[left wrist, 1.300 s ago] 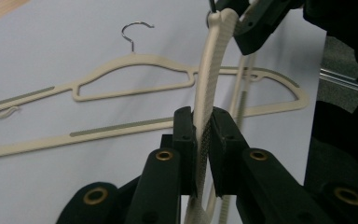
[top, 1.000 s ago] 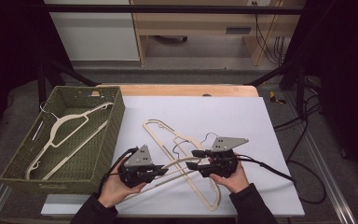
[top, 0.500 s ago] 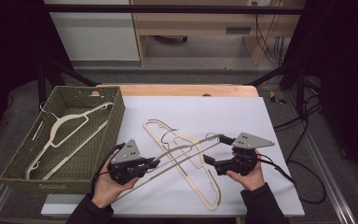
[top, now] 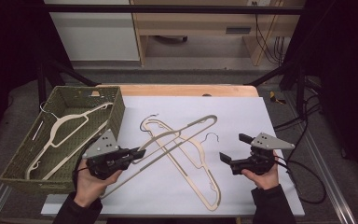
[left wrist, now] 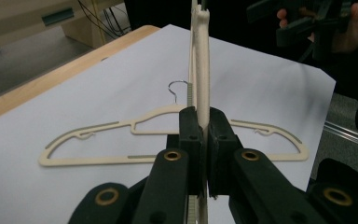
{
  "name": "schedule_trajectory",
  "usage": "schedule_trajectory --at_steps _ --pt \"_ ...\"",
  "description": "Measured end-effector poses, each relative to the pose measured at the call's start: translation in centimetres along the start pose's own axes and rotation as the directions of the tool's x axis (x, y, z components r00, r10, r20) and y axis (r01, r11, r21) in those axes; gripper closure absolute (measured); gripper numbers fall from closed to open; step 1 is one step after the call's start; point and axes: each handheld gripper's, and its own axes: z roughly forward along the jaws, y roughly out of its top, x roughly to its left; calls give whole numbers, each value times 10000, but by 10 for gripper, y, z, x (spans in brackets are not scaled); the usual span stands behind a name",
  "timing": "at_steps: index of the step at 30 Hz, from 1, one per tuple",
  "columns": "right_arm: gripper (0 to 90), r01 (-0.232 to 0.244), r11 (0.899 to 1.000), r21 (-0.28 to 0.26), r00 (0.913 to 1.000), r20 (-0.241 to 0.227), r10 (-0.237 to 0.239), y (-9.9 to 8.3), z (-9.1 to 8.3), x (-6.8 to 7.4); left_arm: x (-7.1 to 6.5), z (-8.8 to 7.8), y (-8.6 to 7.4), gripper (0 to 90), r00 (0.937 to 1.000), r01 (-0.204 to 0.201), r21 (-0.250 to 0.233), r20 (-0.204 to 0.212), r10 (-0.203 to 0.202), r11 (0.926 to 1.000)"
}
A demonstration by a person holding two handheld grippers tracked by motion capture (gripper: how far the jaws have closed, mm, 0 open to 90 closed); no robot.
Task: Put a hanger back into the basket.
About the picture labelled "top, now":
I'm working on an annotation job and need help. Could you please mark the yellow and black tool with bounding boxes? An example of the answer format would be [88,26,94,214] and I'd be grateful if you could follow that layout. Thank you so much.
[268,91,287,105]

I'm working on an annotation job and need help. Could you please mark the green woven basket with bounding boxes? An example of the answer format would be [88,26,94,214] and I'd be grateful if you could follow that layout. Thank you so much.
[0,85,126,194]

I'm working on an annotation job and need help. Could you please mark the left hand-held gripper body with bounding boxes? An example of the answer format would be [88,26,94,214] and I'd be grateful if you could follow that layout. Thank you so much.
[82,129,138,181]

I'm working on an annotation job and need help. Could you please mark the white table sheet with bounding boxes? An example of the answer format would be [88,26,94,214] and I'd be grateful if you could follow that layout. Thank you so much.
[40,95,306,217]

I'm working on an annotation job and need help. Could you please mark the person's right hand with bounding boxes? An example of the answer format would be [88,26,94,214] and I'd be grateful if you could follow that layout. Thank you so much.
[241,151,280,191]

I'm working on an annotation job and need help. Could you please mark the light wooden desk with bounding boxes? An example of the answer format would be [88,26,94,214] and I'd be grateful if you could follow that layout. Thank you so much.
[130,0,306,67]

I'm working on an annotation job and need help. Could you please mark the black metal stand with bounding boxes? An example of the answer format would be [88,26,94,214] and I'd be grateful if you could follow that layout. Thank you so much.
[36,59,99,111]
[245,62,307,116]

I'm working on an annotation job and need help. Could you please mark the black curtain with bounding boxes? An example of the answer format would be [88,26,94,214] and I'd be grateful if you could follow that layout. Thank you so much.
[0,0,73,150]
[279,0,358,181]

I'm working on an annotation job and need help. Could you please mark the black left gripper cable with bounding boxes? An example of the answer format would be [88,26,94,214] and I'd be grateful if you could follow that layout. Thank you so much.
[72,166,90,188]

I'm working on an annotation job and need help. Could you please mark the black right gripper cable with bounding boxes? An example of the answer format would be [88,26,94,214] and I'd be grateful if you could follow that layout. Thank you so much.
[274,155,328,205]

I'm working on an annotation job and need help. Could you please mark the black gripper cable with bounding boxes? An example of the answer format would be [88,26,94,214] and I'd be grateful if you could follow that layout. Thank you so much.
[274,155,328,205]
[72,166,90,188]

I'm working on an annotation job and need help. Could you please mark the black floor cables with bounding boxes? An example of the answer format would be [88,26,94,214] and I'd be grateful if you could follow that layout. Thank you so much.
[273,92,324,132]

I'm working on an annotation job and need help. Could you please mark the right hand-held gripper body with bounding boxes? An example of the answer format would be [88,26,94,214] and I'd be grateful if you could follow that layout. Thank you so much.
[229,132,296,175]

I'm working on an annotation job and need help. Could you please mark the beige clothes hanger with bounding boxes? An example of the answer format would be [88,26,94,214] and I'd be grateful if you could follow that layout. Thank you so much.
[143,118,222,212]

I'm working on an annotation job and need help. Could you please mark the white cabinet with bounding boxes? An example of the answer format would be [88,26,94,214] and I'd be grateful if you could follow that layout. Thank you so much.
[43,0,141,63]

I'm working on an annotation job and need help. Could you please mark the person's left hand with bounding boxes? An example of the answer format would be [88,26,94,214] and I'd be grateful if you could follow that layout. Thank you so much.
[73,161,124,209]

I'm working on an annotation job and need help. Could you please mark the grey-beige clothes hanger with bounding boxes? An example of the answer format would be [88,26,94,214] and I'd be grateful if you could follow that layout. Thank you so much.
[100,113,218,200]

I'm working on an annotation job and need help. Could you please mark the black hanging cables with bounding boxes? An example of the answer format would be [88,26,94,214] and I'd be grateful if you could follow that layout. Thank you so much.
[253,1,288,66]

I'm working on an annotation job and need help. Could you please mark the black horizontal frame bar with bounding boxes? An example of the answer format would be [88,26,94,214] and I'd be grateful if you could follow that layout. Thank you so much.
[41,4,306,16]

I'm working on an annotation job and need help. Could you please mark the cream white clothes hanger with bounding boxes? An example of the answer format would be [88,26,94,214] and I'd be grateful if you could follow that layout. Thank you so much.
[24,101,115,181]

